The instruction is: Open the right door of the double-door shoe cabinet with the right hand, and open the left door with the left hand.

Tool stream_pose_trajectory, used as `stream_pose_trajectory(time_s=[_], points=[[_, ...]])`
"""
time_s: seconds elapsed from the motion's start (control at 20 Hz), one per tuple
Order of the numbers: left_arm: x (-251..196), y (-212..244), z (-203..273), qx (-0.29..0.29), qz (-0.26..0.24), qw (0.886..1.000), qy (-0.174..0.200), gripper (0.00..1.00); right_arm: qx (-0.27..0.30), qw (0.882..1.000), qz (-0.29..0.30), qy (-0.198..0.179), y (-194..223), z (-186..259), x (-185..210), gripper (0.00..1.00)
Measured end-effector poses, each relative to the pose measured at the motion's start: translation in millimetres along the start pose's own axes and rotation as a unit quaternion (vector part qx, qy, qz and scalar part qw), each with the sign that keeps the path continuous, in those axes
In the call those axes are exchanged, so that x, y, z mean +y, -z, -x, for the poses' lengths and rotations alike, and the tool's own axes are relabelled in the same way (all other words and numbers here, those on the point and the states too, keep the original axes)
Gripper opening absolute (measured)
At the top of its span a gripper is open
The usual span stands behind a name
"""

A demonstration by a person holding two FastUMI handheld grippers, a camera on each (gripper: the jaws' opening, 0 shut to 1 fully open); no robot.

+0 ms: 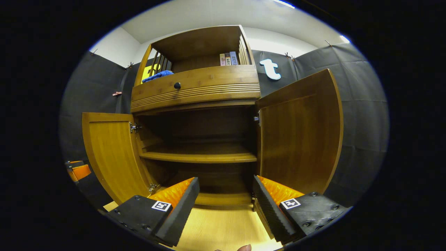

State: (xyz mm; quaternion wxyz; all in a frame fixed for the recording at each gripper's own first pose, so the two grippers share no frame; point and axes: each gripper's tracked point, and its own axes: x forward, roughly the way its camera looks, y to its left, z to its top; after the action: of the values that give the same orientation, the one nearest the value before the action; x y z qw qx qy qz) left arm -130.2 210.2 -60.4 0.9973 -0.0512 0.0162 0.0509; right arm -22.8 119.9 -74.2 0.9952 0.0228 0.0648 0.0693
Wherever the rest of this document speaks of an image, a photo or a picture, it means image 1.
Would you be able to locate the pink spine book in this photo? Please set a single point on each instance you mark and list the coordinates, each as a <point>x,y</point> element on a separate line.
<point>222,60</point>

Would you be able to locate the lavender spine book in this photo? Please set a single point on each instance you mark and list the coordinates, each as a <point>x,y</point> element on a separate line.
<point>233,58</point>

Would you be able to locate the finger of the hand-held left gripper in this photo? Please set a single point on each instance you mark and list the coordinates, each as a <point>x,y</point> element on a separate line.
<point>82,172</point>

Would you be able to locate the blue folded cloth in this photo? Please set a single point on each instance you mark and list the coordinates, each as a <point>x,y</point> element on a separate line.
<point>156,76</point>

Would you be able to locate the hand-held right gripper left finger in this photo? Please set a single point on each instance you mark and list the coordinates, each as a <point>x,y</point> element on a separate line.
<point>179,216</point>

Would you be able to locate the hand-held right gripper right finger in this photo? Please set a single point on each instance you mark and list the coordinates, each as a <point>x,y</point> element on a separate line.
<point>271,212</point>

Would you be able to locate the ceiling light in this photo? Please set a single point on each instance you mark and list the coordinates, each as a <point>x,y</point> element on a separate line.
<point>345,39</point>
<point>284,3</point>

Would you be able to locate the wooden shoe cabinet door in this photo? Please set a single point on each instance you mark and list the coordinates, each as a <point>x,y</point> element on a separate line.
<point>111,157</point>
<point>299,139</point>

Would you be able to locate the black round drawer knob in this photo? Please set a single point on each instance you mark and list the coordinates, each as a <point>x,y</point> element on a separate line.
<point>177,85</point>

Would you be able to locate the wooden double-door shoe cabinet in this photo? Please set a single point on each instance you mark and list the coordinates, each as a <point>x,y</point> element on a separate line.
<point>198,42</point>

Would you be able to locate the brown spine book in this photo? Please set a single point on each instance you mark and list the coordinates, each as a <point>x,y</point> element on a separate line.
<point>228,59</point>

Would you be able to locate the wooden inner shelf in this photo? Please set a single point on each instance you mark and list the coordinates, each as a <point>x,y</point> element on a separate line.
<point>198,157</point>

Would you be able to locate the wooden ribbed drawer front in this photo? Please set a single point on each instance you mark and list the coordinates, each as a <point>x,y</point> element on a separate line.
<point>223,80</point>

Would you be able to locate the metal door hinge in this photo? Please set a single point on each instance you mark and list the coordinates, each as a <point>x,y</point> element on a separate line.
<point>152,188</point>
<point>257,118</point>
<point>134,127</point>

